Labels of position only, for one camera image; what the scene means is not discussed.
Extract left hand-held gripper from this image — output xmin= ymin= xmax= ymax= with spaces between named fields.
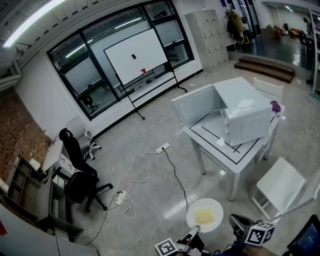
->
xmin=154 ymin=224 xmax=205 ymax=256

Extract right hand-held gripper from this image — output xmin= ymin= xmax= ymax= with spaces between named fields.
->
xmin=228 ymin=214 xmax=276 ymax=251

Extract white round plate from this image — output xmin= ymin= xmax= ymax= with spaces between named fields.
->
xmin=186 ymin=198 xmax=224 ymax=234

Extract white microwave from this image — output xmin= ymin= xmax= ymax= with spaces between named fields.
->
xmin=171 ymin=76 xmax=273 ymax=147

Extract person's right forearm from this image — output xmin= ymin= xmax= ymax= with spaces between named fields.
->
xmin=241 ymin=244 xmax=270 ymax=256

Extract white wooden chair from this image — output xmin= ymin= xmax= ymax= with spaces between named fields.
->
xmin=252 ymin=77 xmax=285 ymax=103
xmin=249 ymin=156 xmax=320 ymax=225

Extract white table with black tape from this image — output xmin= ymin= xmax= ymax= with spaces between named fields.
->
xmin=183 ymin=101 xmax=286 ymax=202

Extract black tablet screen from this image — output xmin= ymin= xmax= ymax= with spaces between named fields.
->
xmin=287 ymin=214 xmax=320 ymax=256

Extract white power strip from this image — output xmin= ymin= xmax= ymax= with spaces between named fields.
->
xmin=155 ymin=142 xmax=171 ymax=154

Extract purple cloth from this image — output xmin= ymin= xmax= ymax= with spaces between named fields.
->
xmin=269 ymin=100 xmax=282 ymax=113

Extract black office chair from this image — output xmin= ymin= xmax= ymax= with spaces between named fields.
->
xmin=51 ymin=127 xmax=114 ymax=213

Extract grey office chair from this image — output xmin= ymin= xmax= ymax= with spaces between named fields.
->
xmin=65 ymin=116 xmax=102 ymax=161

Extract grey desk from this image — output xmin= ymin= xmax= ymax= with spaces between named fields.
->
xmin=36 ymin=172 xmax=85 ymax=242

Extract brown wooden steps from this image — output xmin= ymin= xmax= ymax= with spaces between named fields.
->
xmin=234 ymin=56 xmax=296 ymax=84

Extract white desk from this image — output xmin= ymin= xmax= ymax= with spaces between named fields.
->
xmin=41 ymin=138 xmax=83 ymax=187

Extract white roll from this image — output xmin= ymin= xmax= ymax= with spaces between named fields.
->
xmin=28 ymin=158 xmax=41 ymax=172

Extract grey wooden shelf unit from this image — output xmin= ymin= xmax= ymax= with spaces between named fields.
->
xmin=1 ymin=154 xmax=43 ymax=222

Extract yellow folding cart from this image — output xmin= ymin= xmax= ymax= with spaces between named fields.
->
xmin=239 ymin=34 xmax=252 ymax=47

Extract whiteboard on black stand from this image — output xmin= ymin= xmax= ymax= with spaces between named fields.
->
xmin=103 ymin=27 xmax=188 ymax=121

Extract grey locker cabinet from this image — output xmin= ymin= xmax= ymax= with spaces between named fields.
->
xmin=184 ymin=9 xmax=230 ymax=73

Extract cardboard boxes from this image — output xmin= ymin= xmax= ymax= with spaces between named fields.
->
xmin=264 ymin=24 xmax=276 ymax=40

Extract black framed window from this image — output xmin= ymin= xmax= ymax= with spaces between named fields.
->
xmin=46 ymin=0 xmax=195 ymax=121

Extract coat rack with coats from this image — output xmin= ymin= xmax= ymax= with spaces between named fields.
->
xmin=224 ymin=9 xmax=245 ymax=47

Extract long ceiling light strip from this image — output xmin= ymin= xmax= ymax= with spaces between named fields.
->
xmin=2 ymin=0 xmax=67 ymax=48

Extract black floor cable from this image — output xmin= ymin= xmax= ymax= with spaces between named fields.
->
xmin=162 ymin=148 xmax=190 ymax=213

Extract looped white cable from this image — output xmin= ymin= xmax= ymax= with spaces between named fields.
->
xmin=123 ymin=147 xmax=161 ymax=220

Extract long thin white cable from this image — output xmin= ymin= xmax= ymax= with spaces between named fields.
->
xmin=68 ymin=114 xmax=178 ymax=247

